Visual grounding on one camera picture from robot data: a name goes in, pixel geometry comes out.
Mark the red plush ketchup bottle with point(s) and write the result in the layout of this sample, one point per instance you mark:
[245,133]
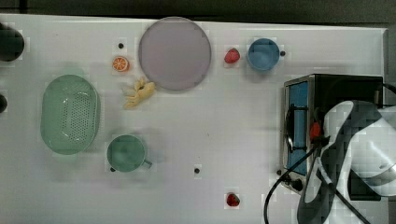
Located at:
[315,131]

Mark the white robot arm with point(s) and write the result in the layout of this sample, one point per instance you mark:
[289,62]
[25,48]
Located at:
[361,141]

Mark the black toaster oven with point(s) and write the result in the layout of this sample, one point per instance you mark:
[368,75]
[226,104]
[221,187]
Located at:
[307,100]

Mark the yellow banana peel toy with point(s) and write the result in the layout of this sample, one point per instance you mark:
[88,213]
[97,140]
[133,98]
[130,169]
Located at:
[139,92]

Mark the lilac round plate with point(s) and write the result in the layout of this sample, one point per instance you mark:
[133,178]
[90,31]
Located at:
[175,53]

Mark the red strawberry toy back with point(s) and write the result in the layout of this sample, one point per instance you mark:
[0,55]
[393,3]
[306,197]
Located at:
[232,56]

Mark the red strawberry toy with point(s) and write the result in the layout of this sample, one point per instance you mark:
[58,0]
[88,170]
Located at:
[232,200]
[232,56]

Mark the green mug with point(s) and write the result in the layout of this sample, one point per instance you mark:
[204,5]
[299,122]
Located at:
[127,153]

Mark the blue cup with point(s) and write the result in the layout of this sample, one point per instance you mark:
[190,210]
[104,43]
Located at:
[263,54]

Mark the orange slice toy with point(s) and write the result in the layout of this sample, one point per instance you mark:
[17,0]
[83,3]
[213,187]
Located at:
[120,64]

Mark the red strawberry toy front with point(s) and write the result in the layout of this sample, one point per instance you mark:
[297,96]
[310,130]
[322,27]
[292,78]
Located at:
[232,200]

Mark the green perforated colander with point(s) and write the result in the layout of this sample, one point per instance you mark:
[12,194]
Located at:
[70,114]

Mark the small black knob left edge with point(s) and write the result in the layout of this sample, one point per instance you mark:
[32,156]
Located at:
[3,103]

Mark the black round object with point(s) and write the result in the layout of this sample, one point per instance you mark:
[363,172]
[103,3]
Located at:
[11,44]

